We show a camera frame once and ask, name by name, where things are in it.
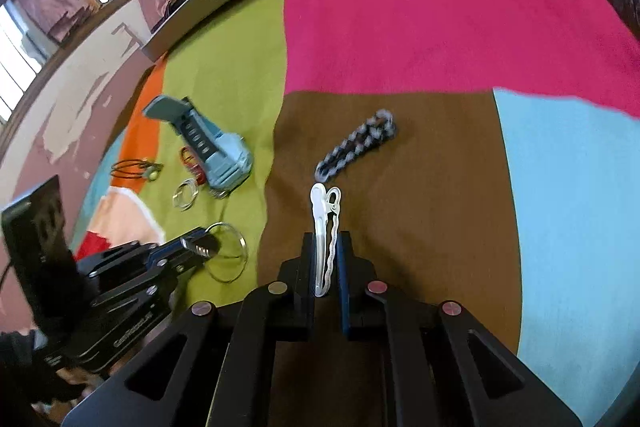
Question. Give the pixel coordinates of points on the large silver bangle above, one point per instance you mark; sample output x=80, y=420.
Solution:
x=245, y=247

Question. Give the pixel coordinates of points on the small silver rings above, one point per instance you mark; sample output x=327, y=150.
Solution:
x=176, y=197

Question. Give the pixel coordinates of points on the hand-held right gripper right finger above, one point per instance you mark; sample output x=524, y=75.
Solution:
x=343, y=267

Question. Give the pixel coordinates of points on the white hair clip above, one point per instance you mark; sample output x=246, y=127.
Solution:
x=316, y=227

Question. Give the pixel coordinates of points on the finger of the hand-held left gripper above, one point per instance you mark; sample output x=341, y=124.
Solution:
x=145, y=279
x=175, y=244

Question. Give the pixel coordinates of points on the light blue wristwatch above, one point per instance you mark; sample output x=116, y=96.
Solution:
x=225, y=157

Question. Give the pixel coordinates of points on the person's left hand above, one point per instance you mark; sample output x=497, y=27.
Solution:
x=70, y=382

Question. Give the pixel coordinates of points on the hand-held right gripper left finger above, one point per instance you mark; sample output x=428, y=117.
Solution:
x=306, y=267

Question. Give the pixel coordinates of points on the red rings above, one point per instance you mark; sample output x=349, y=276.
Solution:
x=192, y=167

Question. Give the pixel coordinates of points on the barred window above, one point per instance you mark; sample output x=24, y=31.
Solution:
x=20, y=57

